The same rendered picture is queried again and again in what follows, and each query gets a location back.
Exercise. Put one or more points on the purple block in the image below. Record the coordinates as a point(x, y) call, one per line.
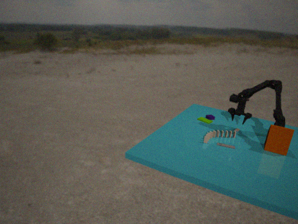
point(210, 117)

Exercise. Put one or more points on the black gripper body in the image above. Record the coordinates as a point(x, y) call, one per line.
point(247, 115)

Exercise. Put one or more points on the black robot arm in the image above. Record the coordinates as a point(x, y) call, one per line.
point(247, 93)

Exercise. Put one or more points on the green flat rectangular block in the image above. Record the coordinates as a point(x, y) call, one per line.
point(205, 120)

